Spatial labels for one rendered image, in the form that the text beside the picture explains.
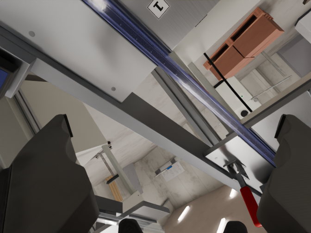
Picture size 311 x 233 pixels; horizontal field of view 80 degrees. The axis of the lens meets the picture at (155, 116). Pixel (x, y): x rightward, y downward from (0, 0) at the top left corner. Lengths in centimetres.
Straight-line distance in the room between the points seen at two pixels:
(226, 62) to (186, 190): 1008
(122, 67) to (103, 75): 2
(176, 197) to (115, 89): 1289
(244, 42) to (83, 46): 312
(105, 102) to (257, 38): 309
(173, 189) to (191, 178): 160
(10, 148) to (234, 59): 315
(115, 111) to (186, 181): 1204
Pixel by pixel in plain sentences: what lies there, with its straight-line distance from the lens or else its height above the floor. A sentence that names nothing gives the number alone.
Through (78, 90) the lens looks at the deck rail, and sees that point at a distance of 23.
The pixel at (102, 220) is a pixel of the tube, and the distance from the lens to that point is 38.
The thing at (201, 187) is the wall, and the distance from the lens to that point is 1203.
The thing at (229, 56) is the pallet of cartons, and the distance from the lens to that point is 335.
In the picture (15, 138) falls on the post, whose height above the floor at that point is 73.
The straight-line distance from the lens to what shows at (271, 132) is 36.
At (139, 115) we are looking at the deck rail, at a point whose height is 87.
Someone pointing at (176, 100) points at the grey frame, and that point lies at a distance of 60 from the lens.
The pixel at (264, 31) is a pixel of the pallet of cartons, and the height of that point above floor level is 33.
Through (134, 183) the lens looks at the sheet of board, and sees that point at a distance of 1126.
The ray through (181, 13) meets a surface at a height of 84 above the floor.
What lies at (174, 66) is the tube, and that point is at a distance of 21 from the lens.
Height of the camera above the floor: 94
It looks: 12 degrees down
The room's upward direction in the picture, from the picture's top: 144 degrees clockwise
